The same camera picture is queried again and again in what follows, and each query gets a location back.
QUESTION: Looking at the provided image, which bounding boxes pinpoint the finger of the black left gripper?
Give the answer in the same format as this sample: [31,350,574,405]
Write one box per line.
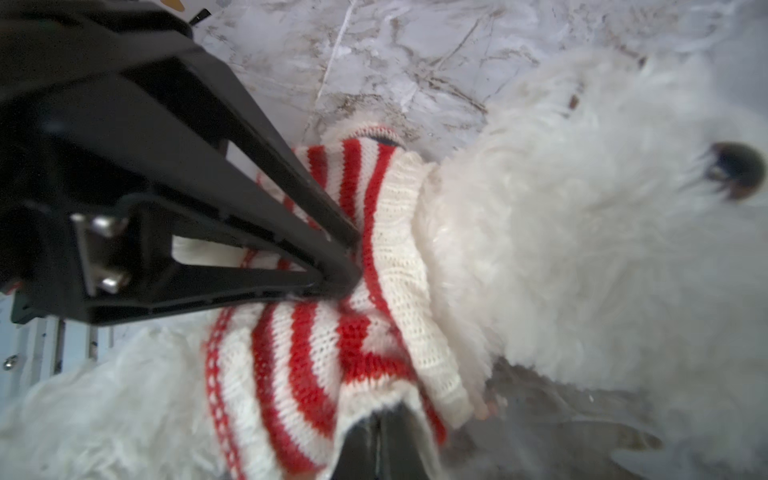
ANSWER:
[122,53,360,249]
[114,192,360,312]

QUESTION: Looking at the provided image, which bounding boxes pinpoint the red white striped knit sweater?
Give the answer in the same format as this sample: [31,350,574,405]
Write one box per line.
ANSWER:
[205,120,473,479]

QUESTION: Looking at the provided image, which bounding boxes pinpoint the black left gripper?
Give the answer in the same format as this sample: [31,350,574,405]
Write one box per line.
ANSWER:
[1,1,228,325]

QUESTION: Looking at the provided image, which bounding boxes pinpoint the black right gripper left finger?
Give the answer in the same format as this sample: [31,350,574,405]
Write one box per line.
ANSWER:
[331,414,380,480]

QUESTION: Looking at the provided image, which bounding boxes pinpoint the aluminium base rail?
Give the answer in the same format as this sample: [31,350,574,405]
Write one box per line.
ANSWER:
[0,294,115,406]

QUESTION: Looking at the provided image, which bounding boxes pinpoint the white plush teddy bear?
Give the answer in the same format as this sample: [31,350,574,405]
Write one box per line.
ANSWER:
[1,50,767,479]

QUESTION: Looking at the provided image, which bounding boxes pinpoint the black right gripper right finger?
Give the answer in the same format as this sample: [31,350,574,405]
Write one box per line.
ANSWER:
[379,405,429,480]

